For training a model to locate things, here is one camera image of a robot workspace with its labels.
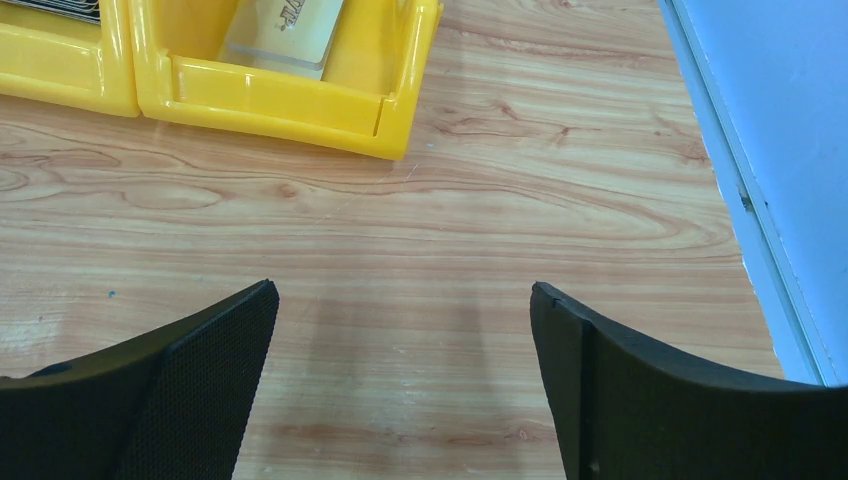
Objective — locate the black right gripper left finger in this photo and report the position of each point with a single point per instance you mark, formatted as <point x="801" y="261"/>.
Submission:
<point x="172" y="403"/>

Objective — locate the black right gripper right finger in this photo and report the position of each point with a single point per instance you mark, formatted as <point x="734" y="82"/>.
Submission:
<point x="628" y="406"/>

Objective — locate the black VIP card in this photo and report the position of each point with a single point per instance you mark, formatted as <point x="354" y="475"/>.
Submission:
<point x="83" y="10"/>

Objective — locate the yellow bin middle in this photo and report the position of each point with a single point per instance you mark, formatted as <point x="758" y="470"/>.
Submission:
<point x="60" y="60"/>

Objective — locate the yellow bin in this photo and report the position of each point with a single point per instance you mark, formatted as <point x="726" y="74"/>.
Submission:
<point x="365" y="102"/>
<point x="60" y="60"/>

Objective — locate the yellow bin right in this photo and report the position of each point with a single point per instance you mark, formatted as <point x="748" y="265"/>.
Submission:
<point x="365" y="102"/>

